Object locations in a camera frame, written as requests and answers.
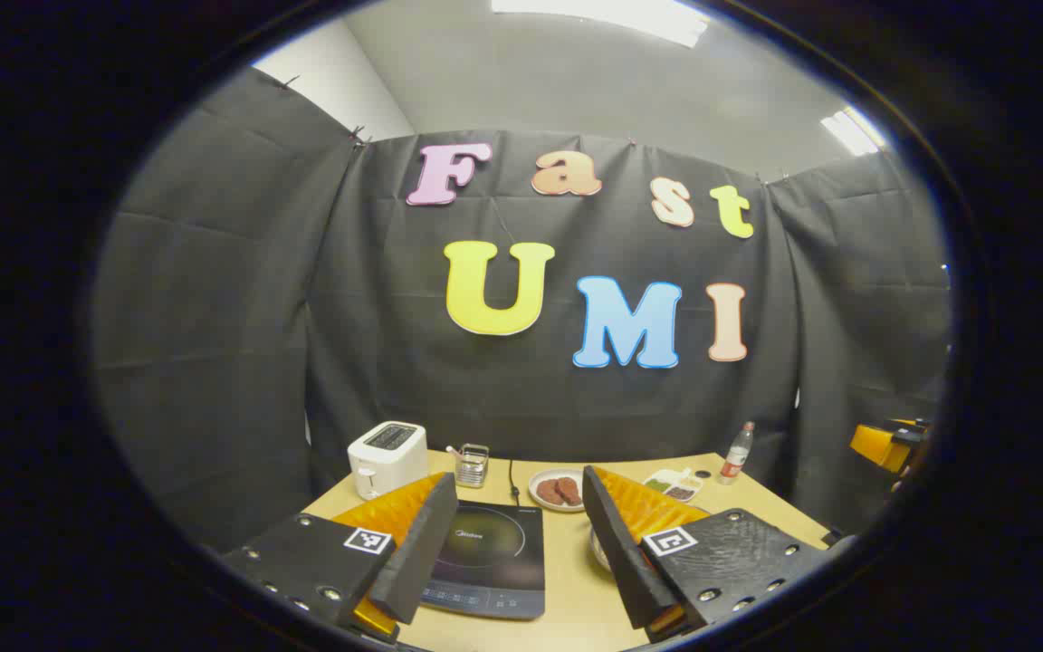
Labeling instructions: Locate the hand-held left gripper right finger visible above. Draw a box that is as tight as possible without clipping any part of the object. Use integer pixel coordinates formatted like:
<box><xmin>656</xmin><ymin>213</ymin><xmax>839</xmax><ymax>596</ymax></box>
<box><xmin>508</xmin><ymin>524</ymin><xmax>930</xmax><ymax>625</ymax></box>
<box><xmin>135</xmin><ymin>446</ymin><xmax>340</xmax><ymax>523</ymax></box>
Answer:
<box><xmin>581</xmin><ymin>465</ymin><xmax>835</xmax><ymax>644</ymax></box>

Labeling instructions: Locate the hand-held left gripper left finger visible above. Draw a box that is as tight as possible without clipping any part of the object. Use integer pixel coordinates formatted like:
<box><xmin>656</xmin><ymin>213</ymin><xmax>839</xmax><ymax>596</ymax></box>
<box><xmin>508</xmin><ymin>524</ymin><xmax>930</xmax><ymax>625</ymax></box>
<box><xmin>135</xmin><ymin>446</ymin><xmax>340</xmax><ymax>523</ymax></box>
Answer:
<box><xmin>218</xmin><ymin>471</ymin><xmax>459</xmax><ymax>646</ymax></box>

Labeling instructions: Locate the black induction cooktop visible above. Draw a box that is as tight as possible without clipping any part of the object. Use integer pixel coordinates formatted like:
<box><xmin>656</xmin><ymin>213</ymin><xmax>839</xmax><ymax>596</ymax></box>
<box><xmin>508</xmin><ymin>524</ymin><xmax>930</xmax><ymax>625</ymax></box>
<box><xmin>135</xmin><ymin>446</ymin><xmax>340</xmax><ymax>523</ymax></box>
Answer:
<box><xmin>419</xmin><ymin>500</ymin><xmax>547</xmax><ymax>621</ymax></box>

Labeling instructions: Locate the white divided tray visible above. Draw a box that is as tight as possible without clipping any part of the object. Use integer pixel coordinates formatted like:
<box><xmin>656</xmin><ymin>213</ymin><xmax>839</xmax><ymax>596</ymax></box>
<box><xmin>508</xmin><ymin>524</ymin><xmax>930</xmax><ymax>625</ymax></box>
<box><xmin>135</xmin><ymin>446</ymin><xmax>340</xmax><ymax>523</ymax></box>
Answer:
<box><xmin>644</xmin><ymin>466</ymin><xmax>705</xmax><ymax>503</ymax></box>

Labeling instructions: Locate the white round plate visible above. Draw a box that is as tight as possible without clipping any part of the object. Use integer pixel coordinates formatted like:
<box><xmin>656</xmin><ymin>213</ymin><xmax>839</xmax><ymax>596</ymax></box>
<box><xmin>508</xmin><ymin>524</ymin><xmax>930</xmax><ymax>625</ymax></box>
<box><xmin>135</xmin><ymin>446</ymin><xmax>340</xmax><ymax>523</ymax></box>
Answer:
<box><xmin>528</xmin><ymin>467</ymin><xmax>590</xmax><ymax>513</ymax></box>

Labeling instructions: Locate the white toaster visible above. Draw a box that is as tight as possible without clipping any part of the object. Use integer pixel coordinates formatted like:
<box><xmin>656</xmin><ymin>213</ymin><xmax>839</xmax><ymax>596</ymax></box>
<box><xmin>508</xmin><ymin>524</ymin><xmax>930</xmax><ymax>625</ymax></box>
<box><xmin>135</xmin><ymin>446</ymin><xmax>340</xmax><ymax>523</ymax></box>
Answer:
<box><xmin>347</xmin><ymin>421</ymin><xmax>430</xmax><ymax>501</ymax></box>

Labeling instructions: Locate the clear water bottle red label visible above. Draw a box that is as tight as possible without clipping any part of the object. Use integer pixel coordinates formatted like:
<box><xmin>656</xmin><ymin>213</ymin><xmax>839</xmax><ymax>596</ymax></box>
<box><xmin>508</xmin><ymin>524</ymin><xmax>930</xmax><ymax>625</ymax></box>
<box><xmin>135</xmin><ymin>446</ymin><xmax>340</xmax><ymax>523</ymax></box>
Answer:
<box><xmin>719</xmin><ymin>421</ymin><xmax>756</xmax><ymax>485</ymax></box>

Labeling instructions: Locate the black backdrop cloth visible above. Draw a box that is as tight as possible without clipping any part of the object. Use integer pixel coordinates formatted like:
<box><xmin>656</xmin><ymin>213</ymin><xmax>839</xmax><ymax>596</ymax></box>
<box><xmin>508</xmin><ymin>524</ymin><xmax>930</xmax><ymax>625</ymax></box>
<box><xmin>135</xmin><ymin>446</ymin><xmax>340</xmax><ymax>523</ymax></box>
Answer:
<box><xmin>91</xmin><ymin>65</ymin><xmax>955</xmax><ymax>553</ymax></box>

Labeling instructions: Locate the ceiling light panel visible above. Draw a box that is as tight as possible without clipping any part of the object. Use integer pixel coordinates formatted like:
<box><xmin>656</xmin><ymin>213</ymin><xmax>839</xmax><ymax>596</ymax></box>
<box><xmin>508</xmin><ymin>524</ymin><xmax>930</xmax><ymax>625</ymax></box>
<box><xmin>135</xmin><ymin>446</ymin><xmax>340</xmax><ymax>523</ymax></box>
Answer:
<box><xmin>492</xmin><ymin>0</ymin><xmax>711</xmax><ymax>48</ymax></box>
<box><xmin>820</xmin><ymin>106</ymin><xmax>889</xmax><ymax>157</ymax></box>

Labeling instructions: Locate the metal wire basket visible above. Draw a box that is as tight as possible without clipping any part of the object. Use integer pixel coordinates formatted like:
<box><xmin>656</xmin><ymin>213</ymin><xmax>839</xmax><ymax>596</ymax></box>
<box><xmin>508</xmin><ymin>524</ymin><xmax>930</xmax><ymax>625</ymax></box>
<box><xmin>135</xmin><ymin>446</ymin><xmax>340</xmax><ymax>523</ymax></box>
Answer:
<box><xmin>455</xmin><ymin>443</ymin><xmax>491</xmax><ymax>489</ymax></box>

